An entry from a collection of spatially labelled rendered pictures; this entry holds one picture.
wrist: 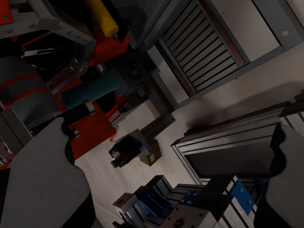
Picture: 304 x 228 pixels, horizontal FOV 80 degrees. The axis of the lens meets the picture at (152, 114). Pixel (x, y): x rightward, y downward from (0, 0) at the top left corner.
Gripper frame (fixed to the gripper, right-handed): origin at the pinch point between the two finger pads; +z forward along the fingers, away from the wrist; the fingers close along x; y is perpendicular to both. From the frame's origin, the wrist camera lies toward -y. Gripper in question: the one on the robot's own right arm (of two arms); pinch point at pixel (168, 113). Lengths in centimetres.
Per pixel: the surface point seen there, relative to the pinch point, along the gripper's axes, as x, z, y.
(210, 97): 32, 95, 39
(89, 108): -18.6, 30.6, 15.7
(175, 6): 5, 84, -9
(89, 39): -24, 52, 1
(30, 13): -29.1, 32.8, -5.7
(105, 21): -20, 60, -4
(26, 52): -47, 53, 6
